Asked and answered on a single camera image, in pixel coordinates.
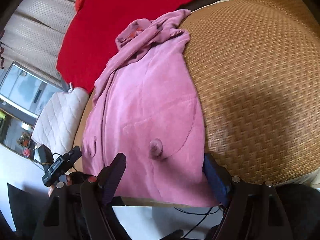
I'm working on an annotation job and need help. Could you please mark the pink corduroy jacket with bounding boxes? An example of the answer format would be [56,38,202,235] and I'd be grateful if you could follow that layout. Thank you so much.
[82,9,217,207]

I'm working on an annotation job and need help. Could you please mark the black flat panel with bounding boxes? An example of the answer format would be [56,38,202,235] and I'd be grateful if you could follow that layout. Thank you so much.
[8,184,48,238]

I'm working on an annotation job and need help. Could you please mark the window glass pane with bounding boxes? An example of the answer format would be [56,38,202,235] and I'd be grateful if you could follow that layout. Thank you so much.
[0,62,63,119]

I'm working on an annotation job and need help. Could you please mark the beige patterned curtain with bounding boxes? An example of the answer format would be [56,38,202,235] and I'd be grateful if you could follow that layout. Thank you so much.
[1,0,75,86]

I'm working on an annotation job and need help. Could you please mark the red blanket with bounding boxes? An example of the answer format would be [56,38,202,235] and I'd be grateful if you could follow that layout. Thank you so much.
[56,0,195,93]

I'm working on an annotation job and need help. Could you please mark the woven bamboo bed mat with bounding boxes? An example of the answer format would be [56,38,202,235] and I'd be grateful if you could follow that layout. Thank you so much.
[73,0,320,208]

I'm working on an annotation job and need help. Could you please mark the black floor cable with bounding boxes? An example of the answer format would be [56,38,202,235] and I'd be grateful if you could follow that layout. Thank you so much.
[173,204,226,239]

